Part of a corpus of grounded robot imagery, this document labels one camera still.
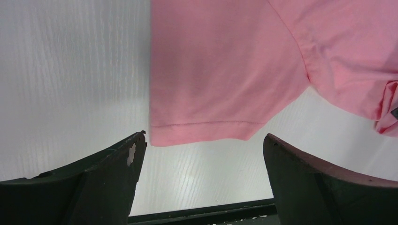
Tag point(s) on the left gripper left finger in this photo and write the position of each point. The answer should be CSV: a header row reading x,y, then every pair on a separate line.
x,y
96,190

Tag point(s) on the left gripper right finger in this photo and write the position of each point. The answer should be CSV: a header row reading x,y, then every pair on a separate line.
x,y
311,191

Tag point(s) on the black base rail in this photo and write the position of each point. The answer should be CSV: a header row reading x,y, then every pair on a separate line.
x,y
259,212

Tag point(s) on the light pink t-shirt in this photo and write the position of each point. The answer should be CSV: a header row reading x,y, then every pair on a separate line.
x,y
223,68

